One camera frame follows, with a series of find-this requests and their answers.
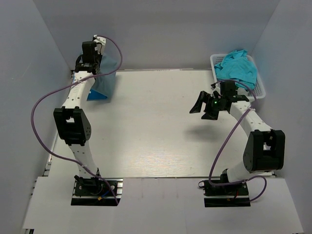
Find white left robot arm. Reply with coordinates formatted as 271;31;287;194
53;35;106;179

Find white plastic basket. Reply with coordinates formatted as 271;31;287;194
210;54;266;102

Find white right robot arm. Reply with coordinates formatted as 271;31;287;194
190;79;286;186

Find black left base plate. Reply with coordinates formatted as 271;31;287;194
71;175;123;207

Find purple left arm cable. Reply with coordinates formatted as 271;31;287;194
31;36;124;205

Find grey-blue t shirt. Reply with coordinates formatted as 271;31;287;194
91;54;118;99

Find folded bright blue t shirt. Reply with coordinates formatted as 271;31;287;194
87;89;107;101

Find crumpled turquoise t shirt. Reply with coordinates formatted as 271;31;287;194
214;49;257;90

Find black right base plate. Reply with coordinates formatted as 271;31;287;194
198;180;251;208

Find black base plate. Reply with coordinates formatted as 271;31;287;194
198;180;251;208
71;175;123;207

